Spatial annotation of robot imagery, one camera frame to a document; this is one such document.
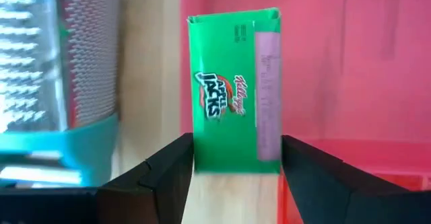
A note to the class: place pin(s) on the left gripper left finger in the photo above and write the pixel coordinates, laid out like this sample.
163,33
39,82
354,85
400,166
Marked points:
161,183

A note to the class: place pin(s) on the green Apple Jacks box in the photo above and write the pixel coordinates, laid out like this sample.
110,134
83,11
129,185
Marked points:
229,49

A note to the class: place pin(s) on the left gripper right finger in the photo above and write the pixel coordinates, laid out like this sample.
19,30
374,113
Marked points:
330,190

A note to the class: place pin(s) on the pink translucent plastic bin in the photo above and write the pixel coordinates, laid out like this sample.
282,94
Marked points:
336,66

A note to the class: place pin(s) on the teal metal box grater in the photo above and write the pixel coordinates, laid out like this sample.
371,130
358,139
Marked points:
91,49

